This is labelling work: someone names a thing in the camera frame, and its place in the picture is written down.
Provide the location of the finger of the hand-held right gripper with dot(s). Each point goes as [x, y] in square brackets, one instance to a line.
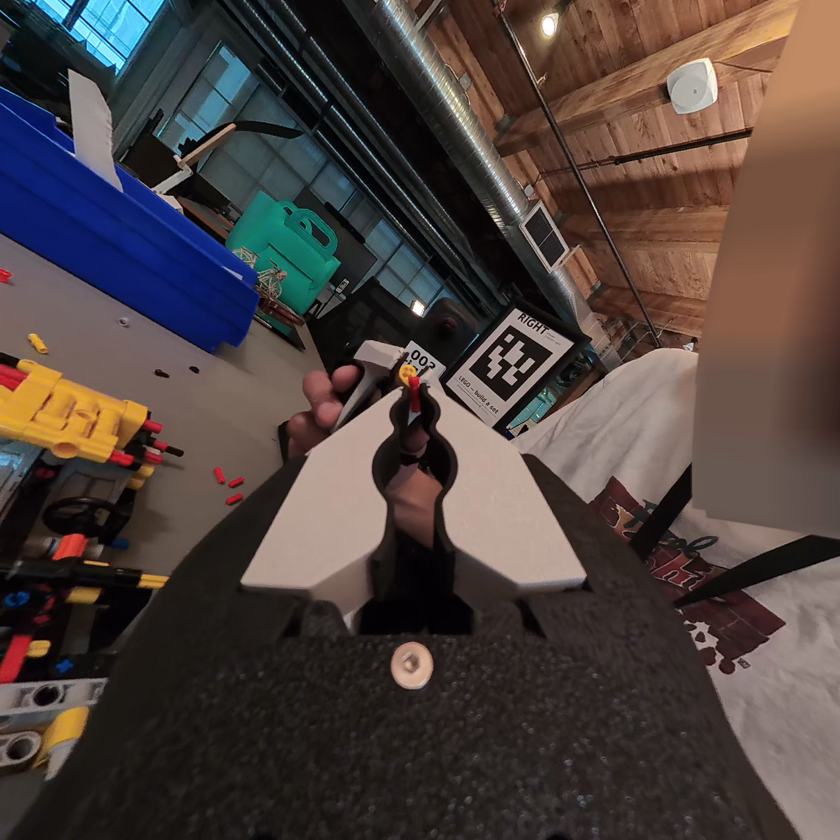
[377, 351]

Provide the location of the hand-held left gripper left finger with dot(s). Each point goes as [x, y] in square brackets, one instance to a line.
[315, 525]

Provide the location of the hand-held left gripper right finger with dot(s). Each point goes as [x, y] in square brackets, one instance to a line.
[518, 525]

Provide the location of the yellow lego block piece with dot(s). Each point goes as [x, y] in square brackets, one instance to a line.
[407, 373]

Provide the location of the lego car chassis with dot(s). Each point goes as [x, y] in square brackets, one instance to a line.
[65, 413]

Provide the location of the yellow lego pin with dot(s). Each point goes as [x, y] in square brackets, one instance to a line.
[37, 342]

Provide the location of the person's right hand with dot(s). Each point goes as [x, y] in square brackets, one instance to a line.
[413, 499]

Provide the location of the black mesh chair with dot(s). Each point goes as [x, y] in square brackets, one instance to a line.
[367, 315]

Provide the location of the black framed paper sign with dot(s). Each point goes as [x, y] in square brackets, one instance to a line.
[518, 354]

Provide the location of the teal tote bag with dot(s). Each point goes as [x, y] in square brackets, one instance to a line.
[289, 262]

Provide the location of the white air vent grille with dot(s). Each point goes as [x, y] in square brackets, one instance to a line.
[543, 233]

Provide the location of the black ceiling pipe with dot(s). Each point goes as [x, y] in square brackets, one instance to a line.
[577, 170]

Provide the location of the blue storage bin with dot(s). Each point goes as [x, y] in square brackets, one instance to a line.
[131, 249]

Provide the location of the ceiling spot lamp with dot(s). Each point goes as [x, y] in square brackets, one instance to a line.
[548, 25]

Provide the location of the white ceiling access point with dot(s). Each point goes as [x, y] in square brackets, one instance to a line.
[692, 85]

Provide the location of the white paper strip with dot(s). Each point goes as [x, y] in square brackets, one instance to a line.
[92, 131]

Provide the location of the silver air duct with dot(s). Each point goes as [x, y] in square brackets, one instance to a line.
[446, 118]

